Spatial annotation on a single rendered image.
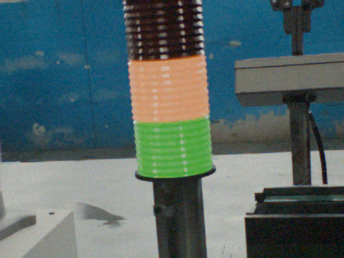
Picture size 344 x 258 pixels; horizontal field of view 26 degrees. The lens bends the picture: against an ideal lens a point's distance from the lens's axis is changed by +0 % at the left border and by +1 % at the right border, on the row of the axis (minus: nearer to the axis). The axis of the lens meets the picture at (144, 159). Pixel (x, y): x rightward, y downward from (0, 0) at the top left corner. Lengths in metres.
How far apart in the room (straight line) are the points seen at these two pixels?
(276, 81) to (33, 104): 5.91
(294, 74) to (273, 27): 5.34
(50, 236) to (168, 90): 0.51
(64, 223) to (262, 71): 0.35
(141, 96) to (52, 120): 6.31
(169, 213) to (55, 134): 6.31
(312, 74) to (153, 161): 0.53
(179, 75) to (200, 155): 0.06
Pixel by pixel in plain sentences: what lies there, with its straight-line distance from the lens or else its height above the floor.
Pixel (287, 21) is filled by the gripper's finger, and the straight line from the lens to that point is 1.12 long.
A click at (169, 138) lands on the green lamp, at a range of 0.56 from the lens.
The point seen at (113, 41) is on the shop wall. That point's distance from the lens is 6.63.
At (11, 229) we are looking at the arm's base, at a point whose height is 0.89.
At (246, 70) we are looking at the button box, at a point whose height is 1.06.
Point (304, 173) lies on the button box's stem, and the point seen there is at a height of 0.91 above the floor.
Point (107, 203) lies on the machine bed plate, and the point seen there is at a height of 0.80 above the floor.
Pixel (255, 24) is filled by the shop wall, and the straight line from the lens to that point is 6.41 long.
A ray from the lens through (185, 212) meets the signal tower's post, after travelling 0.59.
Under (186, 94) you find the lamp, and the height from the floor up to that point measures 1.09.
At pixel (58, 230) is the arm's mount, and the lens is 1.06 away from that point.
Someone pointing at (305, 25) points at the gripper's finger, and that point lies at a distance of 1.12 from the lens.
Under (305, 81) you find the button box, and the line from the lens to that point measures 1.06.
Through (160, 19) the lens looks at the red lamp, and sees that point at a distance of 0.55.
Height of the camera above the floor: 1.16
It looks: 11 degrees down
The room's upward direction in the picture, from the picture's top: 5 degrees counter-clockwise
